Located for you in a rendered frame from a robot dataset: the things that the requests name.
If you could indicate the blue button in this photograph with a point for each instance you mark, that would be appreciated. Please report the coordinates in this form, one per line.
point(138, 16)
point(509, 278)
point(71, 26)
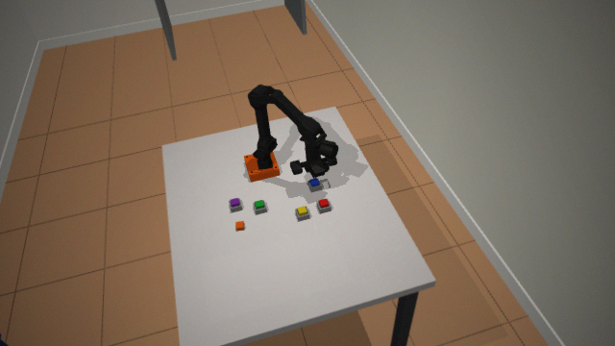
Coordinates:
point(314, 185)

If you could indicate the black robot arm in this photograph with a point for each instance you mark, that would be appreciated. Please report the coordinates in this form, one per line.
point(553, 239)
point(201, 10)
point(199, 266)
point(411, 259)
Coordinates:
point(308, 127)

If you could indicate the yellow button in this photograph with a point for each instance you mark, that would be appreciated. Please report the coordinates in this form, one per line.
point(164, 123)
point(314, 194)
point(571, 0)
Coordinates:
point(302, 213)

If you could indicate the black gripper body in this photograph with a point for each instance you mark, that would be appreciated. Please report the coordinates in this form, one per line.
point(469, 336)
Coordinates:
point(297, 166)

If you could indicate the red button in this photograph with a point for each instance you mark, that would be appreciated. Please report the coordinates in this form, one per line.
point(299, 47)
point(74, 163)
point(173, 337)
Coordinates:
point(324, 206)

